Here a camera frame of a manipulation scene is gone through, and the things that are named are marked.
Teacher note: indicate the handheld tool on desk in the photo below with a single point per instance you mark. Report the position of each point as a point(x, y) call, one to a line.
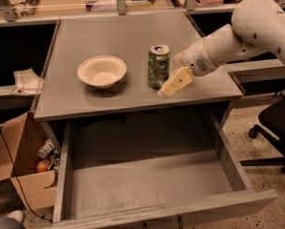
point(29, 7)

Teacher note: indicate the white paper bowl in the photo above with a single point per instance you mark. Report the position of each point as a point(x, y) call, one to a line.
point(102, 71)

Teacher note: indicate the black office chair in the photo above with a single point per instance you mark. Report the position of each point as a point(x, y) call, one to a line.
point(272, 127)

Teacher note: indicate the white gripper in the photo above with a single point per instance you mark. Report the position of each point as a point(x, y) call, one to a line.
point(195, 58)

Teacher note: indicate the green soda can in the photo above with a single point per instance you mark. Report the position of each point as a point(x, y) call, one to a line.
point(159, 65)

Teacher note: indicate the brown cardboard box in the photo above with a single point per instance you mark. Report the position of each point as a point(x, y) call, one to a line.
point(20, 140)

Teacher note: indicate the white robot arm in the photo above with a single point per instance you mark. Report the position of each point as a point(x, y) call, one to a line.
point(257, 26)

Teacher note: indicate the orange fruit in box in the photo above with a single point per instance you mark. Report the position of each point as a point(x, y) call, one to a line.
point(42, 166)

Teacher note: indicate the white shoe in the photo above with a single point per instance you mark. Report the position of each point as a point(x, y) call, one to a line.
point(18, 215)

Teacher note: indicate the white paper on shelf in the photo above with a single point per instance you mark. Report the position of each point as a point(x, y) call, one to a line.
point(27, 82)

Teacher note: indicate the grey cabinet with top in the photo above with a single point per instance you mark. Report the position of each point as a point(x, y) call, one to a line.
point(127, 37)

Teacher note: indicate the open grey top drawer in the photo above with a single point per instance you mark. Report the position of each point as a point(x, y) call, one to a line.
point(164, 170)

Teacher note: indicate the white bottle in box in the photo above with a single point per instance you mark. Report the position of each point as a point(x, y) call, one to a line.
point(45, 150)

